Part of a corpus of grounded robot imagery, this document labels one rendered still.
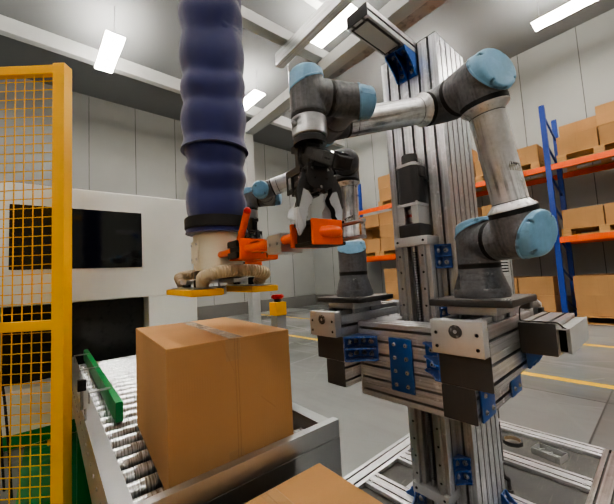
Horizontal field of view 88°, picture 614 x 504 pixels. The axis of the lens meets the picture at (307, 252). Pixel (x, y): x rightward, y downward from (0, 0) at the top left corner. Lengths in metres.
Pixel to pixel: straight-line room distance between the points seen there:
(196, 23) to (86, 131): 9.29
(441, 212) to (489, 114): 0.43
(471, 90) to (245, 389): 1.06
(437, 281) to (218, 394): 0.83
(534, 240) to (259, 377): 0.87
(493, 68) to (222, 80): 0.82
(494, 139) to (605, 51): 8.95
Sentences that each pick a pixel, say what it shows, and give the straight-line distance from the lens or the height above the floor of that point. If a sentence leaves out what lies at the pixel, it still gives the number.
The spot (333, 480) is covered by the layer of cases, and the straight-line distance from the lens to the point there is 1.12.
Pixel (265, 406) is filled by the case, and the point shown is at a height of 0.72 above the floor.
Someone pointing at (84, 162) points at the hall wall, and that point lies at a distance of 10.28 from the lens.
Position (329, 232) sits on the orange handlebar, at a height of 1.21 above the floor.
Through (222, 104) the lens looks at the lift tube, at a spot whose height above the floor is 1.73.
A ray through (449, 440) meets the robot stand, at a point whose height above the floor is 0.54.
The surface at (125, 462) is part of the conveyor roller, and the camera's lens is 1.42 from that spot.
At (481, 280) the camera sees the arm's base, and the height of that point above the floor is 1.09.
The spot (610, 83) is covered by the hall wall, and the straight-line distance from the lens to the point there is 9.62.
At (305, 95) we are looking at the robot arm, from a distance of 0.73.
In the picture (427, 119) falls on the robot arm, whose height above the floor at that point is 1.56.
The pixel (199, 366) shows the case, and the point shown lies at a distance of 1.04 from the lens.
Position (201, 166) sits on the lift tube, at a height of 1.51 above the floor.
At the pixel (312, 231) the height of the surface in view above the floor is 1.21.
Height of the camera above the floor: 1.13
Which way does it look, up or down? 4 degrees up
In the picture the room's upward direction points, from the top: 3 degrees counter-clockwise
